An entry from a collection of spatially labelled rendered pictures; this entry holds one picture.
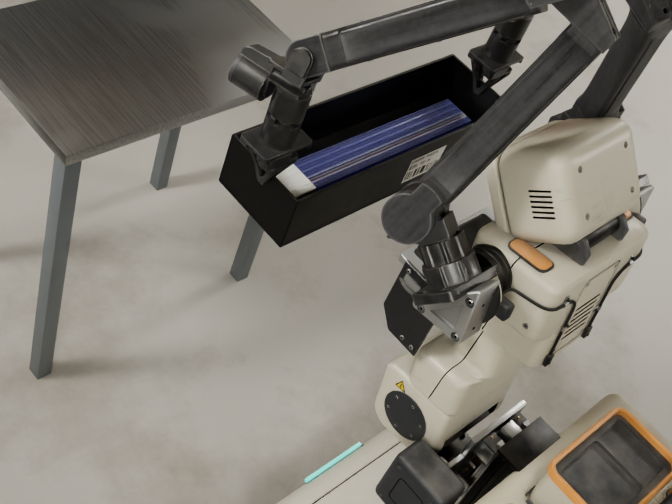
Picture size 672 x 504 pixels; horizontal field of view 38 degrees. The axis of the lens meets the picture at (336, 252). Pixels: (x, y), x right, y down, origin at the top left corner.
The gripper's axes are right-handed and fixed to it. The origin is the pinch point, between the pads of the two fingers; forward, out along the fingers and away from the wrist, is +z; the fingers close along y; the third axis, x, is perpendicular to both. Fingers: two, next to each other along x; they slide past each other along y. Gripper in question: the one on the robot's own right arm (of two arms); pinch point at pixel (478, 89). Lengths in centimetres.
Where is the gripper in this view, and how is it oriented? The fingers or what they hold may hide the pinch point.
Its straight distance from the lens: 199.5
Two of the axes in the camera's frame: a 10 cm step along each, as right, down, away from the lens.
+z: -2.9, 6.3, 7.2
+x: 6.4, 6.8, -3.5
